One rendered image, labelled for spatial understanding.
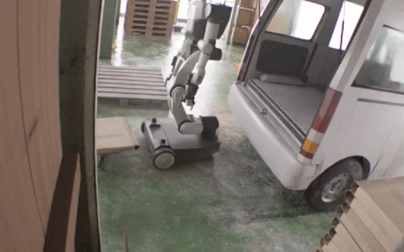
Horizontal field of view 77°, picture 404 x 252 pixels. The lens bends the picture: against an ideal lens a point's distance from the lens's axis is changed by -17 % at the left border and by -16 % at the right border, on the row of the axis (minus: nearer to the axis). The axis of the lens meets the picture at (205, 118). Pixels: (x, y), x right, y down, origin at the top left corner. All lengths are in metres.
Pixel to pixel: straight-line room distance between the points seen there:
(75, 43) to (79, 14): 0.05
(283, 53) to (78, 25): 2.83
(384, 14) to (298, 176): 1.22
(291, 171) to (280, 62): 1.45
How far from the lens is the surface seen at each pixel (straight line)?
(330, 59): 3.60
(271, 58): 3.17
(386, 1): 2.05
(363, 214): 1.04
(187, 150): 2.59
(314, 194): 2.39
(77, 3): 0.52
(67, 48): 0.53
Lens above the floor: 1.55
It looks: 26 degrees down
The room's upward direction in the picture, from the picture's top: 12 degrees clockwise
